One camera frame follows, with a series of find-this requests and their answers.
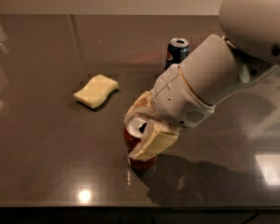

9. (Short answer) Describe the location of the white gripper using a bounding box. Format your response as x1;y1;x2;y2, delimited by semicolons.
123;64;215;161

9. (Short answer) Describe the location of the red coke can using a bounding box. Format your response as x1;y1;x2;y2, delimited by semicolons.
123;116;157;173

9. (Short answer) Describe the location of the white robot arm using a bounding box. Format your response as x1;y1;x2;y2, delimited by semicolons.
124;0;280;161

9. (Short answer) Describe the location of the yellow sponge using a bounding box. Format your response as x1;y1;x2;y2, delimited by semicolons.
74;75;119;109

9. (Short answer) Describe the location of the blue pepsi can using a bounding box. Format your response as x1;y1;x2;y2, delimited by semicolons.
165;37;189;69

